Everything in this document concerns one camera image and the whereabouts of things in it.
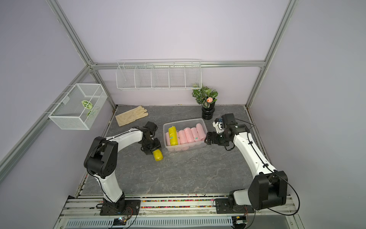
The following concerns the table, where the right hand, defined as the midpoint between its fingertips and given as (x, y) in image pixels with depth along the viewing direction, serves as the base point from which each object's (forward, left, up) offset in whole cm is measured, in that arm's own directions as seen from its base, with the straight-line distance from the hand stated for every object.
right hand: (211, 140), depth 82 cm
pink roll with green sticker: (+9, +17, -11) cm, 23 cm away
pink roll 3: (+12, +9, -12) cm, 19 cm away
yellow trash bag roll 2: (+7, +23, -8) cm, 26 cm away
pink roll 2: (+11, +13, -12) cm, 21 cm away
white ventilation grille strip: (-37, -5, -16) cm, 41 cm away
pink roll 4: (+14, +5, -11) cm, 18 cm away
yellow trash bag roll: (-4, +33, -12) cm, 35 cm away
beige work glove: (+32, +64, -17) cm, 73 cm away
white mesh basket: (+15, +77, +12) cm, 80 cm away
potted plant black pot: (+33, +1, +4) cm, 33 cm away
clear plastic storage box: (+22, +19, -15) cm, 33 cm away
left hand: (0, +33, -13) cm, 36 cm away
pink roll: (+7, +27, -10) cm, 30 cm away
